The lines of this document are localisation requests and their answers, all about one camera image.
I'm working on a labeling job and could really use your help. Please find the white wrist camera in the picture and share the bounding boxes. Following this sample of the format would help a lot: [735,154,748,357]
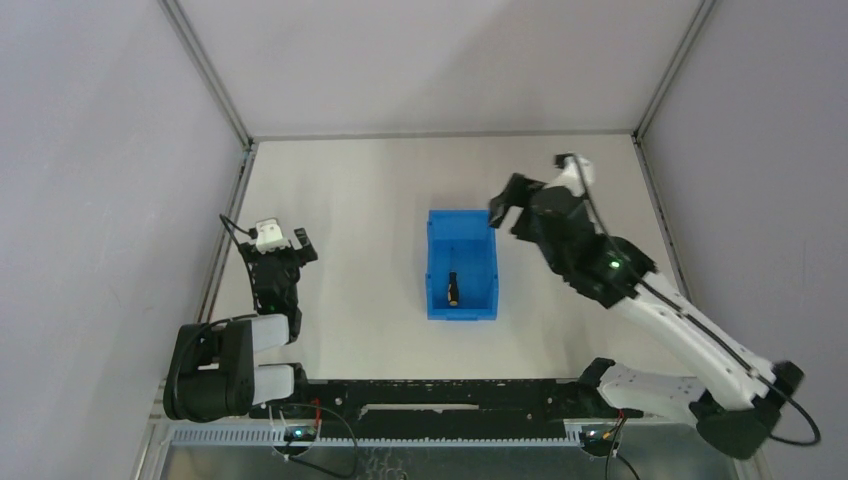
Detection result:
[548,152,596,197]
[254,218,291,254]

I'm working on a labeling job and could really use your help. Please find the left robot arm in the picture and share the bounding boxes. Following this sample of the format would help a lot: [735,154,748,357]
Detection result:
[163,220,318,423]

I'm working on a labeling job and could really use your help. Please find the black left base cable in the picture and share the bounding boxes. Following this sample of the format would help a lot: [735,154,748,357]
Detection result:
[268,401,362,480]

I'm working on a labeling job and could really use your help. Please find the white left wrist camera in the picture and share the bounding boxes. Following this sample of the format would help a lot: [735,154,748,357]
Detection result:
[254,218,291,254]

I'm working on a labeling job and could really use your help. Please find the left green circuit board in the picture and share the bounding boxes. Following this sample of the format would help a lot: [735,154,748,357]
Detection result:
[283,426,318,443]

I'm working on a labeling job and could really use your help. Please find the right green circuit board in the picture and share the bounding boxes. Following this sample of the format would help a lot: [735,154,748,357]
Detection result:
[579,430,618,458]

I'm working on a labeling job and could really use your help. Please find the blue plastic bin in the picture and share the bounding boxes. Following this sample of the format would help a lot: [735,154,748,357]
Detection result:
[425,210,499,321]

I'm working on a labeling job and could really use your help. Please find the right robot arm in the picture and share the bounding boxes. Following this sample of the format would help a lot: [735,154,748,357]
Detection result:
[488,174,804,460]

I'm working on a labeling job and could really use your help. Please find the grey slotted cable duct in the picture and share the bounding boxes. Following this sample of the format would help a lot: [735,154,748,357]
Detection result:
[169,425,582,448]

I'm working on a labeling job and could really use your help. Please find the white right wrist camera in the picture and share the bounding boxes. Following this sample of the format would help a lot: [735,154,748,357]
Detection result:
[548,152,596,197]

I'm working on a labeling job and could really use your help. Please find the black yellow handled screwdriver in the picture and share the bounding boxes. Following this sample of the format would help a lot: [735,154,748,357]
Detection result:
[447,247,460,307]

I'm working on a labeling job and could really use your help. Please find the green circuit board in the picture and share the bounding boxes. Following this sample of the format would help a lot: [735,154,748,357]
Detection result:
[579,430,618,458]
[283,426,318,443]

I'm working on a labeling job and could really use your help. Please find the aluminium frame front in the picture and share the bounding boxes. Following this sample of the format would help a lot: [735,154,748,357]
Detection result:
[134,379,770,479]

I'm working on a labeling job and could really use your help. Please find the black mounting rail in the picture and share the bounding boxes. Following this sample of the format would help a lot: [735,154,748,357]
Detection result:
[248,379,644,439]

